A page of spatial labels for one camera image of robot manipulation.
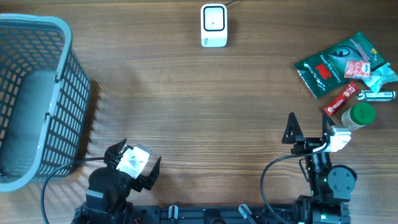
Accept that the red tissue packet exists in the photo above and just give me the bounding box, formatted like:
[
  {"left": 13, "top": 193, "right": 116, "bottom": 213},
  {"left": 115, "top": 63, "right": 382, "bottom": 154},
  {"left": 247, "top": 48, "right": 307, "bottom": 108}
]
[{"left": 344, "top": 60, "right": 371, "bottom": 80}]

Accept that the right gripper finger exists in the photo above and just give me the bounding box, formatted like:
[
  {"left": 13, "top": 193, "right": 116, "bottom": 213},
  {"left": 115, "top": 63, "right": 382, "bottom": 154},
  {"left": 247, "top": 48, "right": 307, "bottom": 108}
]
[
  {"left": 282, "top": 112, "right": 303, "bottom": 144},
  {"left": 322, "top": 113, "right": 335, "bottom": 140}
]

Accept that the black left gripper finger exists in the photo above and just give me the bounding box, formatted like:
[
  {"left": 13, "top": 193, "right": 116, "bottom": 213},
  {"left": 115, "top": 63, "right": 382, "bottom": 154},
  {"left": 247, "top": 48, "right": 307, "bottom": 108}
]
[
  {"left": 143, "top": 157, "right": 162, "bottom": 190},
  {"left": 104, "top": 138, "right": 127, "bottom": 161}
]

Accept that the white barcode scanner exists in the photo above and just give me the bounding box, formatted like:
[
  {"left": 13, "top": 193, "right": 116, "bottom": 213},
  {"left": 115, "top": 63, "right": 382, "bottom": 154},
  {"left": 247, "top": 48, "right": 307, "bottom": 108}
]
[{"left": 200, "top": 3, "right": 228, "bottom": 48}]

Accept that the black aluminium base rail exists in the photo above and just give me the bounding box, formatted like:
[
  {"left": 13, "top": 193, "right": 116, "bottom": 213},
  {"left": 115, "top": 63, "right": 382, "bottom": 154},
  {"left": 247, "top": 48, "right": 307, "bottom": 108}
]
[{"left": 124, "top": 203, "right": 351, "bottom": 224}]

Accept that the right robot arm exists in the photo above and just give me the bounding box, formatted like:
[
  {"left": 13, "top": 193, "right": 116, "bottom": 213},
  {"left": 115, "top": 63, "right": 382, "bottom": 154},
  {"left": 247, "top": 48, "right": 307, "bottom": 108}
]
[{"left": 139, "top": 113, "right": 358, "bottom": 224}]

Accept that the green lid spice jar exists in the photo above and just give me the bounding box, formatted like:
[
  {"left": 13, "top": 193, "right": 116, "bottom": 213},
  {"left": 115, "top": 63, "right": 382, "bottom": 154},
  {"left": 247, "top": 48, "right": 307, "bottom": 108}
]
[{"left": 341, "top": 103, "right": 376, "bottom": 130}]

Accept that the light green wipes packet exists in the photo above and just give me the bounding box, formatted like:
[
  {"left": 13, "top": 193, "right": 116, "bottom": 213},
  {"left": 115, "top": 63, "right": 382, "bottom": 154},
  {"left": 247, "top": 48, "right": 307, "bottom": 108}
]
[{"left": 364, "top": 63, "right": 397, "bottom": 93}]

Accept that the green 3M gloves package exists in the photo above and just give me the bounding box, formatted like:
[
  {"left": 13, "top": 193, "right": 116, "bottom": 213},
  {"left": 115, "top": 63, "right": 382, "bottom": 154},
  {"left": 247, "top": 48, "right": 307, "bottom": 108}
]
[{"left": 294, "top": 32, "right": 386, "bottom": 98}]

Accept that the green white gum pack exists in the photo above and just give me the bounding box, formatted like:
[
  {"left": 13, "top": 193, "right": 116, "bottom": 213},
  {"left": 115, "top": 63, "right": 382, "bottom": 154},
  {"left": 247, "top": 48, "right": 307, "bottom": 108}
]
[{"left": 356, "top": 90, "right": 396, "bottom": 102}]

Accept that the red Nescafe coffee stick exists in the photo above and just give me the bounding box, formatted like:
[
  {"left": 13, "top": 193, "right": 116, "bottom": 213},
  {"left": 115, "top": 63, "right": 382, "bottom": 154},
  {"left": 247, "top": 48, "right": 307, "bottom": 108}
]
[{"left": 324, "top": 82, "right": 358, "bottom": 116}]

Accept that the grey plastic shopping basket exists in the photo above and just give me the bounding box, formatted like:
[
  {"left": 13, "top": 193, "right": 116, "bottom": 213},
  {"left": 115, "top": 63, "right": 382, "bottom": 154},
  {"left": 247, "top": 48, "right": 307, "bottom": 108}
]
[{"left": 1, "top": 14, "right": 91, "bottom": 192}]

